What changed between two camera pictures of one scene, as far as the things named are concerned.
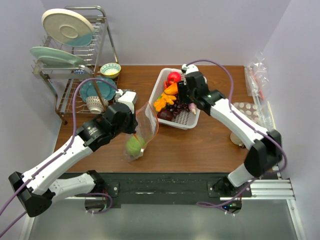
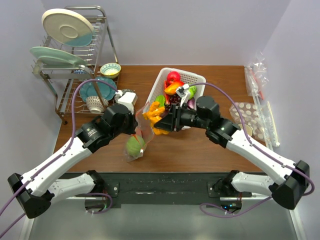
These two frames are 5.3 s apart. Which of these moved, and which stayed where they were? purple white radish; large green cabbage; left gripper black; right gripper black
Moved: right gripper black
Stayed: large green cabbage; left gripper black; purple white radish
